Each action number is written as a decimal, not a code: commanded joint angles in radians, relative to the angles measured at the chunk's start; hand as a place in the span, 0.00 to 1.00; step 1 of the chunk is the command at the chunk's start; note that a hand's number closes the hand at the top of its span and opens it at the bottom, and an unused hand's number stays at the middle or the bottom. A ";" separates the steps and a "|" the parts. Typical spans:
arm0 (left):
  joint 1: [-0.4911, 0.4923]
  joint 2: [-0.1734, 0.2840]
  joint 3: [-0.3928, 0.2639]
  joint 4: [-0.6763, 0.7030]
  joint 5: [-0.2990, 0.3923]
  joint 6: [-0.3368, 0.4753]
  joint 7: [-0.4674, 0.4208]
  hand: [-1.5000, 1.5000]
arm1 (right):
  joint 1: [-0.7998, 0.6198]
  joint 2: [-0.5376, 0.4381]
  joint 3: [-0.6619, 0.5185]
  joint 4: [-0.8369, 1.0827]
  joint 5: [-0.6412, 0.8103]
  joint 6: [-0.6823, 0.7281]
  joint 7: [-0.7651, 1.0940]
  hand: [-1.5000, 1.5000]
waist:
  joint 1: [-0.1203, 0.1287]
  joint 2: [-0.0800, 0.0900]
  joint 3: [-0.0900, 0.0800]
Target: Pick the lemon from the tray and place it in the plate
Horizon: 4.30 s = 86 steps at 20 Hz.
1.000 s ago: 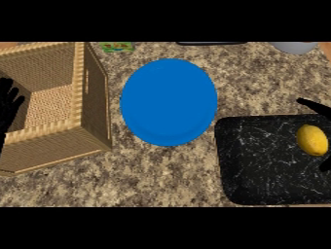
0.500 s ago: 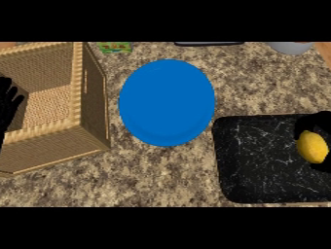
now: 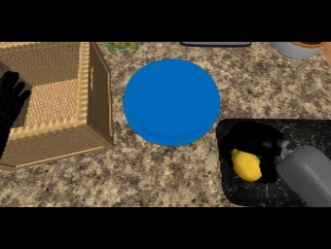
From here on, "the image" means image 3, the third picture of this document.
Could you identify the black tray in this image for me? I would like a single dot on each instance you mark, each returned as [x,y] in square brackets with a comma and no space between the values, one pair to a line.
[317,136]

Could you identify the dark flat appliance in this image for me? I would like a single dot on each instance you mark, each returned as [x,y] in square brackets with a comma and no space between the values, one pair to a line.
[216,43]

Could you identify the wicker basket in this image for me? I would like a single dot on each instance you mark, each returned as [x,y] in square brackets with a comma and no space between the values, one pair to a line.
[54,97]

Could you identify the grey pot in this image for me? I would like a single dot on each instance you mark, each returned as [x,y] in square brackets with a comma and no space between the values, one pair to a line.
[298,49]

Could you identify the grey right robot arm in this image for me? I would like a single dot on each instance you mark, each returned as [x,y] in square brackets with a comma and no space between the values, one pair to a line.
[317,178]

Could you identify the yellow lemon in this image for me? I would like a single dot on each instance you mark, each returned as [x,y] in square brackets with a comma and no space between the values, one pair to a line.
[247,165]

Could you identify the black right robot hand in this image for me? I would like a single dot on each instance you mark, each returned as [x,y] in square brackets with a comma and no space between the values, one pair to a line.
[258,137]

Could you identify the blue plate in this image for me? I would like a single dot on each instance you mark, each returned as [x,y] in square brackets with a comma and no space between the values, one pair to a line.
[172,102]

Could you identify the green box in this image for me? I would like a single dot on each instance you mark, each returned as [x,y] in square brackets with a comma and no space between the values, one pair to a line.
[122,46]

